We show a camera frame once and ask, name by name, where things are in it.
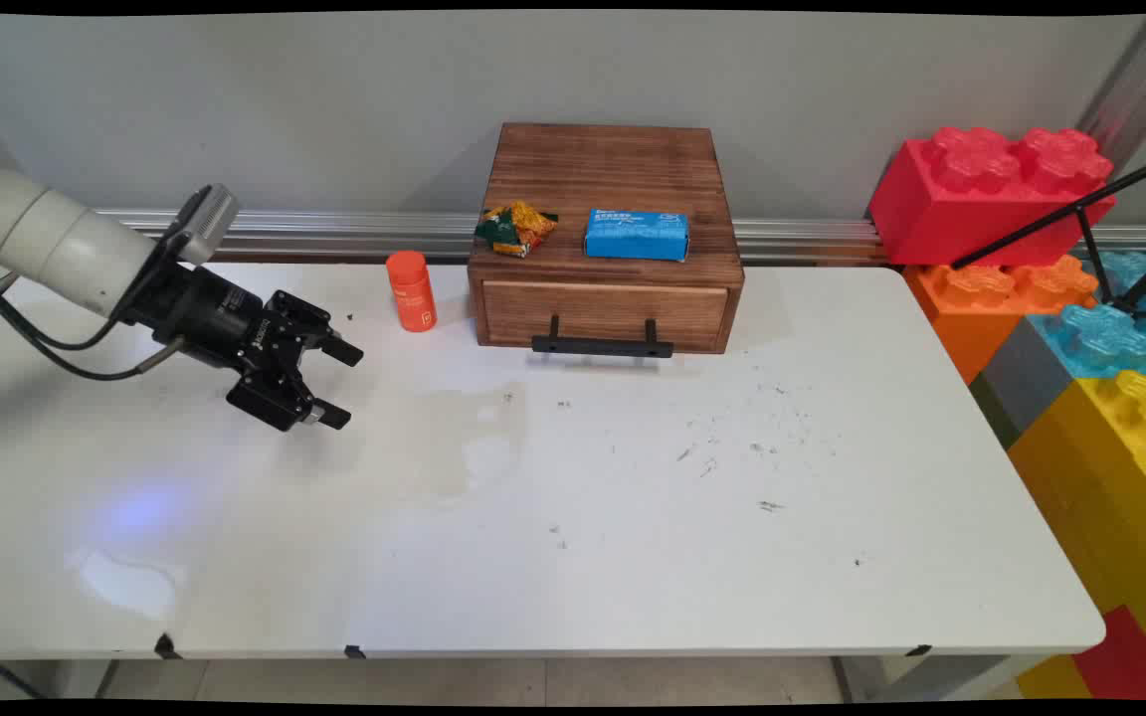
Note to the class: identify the aluminium corner post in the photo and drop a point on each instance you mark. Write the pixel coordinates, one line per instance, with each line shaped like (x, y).
(1135, 80)

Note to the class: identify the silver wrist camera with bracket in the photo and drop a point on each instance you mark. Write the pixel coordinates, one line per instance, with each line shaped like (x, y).
(210, 221)

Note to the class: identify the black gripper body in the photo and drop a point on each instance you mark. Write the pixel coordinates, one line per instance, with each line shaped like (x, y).
(205, 313)

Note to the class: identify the green orange snack packet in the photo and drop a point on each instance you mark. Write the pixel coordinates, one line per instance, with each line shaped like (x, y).
(516, 229)

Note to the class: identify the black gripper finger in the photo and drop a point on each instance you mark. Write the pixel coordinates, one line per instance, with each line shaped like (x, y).
(342, 350)
(331, 414)

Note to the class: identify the red giant toy brick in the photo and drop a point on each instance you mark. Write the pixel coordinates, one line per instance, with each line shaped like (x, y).
(971, 199)

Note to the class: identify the blue tissue pack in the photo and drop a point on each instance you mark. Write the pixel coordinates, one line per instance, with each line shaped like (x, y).
(637, 236)

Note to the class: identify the grey giant toy brick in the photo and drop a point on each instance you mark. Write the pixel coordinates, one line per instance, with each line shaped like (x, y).
(1021, 383)

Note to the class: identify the orange plastic bottle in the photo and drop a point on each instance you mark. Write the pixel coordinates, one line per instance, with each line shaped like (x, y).
(411, 293)

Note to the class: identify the orange giant toy brick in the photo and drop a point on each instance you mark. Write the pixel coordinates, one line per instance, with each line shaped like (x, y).
(971, 308)

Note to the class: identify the aluminium wall rail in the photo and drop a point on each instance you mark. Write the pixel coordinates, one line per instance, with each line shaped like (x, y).
(354, 234)

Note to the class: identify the yellow giant toy brick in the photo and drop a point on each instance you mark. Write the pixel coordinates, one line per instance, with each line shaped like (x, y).
(1110, 477)

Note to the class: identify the brown wooden drawer cabinet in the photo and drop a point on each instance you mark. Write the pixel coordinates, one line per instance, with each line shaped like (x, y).
(608, 169)

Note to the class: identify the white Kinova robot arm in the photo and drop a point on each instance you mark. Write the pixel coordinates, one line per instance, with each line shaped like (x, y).
(56, 239)

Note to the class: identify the blue giant toy brick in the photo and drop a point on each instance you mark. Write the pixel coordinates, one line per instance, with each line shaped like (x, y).
(1100, 333)

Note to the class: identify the small red toy brick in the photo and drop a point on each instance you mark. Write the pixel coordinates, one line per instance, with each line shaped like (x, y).
(1130, 661)

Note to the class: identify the black tripod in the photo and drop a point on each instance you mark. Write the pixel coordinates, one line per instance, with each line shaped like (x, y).
(1090, 214)

